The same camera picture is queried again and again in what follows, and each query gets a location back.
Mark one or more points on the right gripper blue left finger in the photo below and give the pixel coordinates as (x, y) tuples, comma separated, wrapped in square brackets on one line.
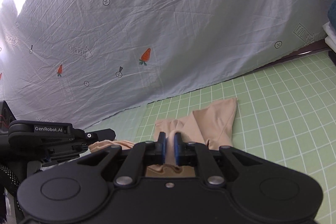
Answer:
[(161, 148)]

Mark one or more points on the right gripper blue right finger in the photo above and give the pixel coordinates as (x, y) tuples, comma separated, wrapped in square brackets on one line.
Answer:
[(179, 149)]

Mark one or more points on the beige long-sleeve garment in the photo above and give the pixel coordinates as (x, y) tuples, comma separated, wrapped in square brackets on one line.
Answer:
[(211, 126)]

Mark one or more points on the green checkered bed sheet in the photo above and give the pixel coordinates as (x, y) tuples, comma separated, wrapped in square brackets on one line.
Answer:
[(285, 114)]

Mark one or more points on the grey printed backdrop sheet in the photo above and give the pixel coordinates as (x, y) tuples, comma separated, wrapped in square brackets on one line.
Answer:
[(81, 61)]

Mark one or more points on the folded black garment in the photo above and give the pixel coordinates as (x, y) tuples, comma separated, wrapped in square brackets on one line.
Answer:
[(332, 56)]

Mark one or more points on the folded white garment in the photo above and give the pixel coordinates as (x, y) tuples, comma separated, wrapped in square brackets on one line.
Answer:
[(330, 40)]

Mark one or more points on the folded blue denim jeans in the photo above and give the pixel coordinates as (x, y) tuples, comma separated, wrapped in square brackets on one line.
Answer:
[(331, 14)]

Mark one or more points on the dark wooden bed frame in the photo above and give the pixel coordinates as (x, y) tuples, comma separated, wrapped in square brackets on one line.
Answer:
[(304, 52)]

